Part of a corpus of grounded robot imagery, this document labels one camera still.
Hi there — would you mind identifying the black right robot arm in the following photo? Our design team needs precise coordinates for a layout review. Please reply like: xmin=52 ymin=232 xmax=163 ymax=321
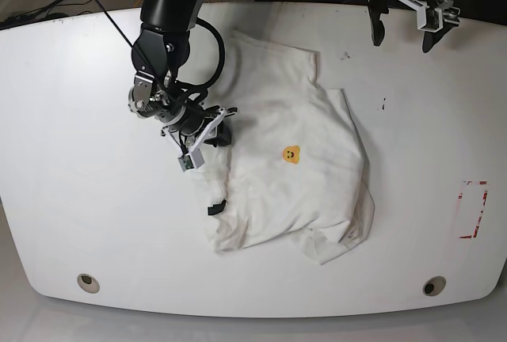
xmin=128 ymin=0 xmax=226 ymax=141

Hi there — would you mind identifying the left table cable grommet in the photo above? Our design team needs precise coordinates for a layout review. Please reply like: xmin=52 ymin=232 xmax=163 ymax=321
xmin=77 ymin=274 xmax=100 ymax=294

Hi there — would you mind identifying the white printed T-shirt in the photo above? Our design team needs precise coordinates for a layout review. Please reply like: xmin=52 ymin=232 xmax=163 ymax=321
xmin=189 ymin=32 xmax=375 ymax=264

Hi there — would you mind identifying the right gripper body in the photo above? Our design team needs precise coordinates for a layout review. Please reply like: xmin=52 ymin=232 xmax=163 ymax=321
xmin=159 ymin=105 xmax=237 ymax=146

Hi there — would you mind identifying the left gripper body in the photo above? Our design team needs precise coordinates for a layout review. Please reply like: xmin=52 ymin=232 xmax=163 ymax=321
xmin=364 ymin=0 xmax=463 ymax=34

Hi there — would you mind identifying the right table cable grommet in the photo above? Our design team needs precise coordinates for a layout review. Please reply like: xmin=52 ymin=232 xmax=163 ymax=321
xmin=422 ymin=276 xmax=447 ymax=297

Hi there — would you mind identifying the table cable grommet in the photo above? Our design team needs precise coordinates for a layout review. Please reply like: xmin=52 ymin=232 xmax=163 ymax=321
xmin=77 ymin=274 xmax=100 ymax=294
xmin=422 ymin=276 xmax=447 ymax=297

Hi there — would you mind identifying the red tape rectangle marker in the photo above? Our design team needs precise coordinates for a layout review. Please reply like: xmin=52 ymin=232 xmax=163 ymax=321
xmin=455 ymin=180 xmax=489 ymax=240

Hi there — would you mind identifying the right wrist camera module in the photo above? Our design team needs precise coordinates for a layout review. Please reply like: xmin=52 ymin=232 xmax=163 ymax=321
xmin=177 ymin=149 xmax=204 ymax=172

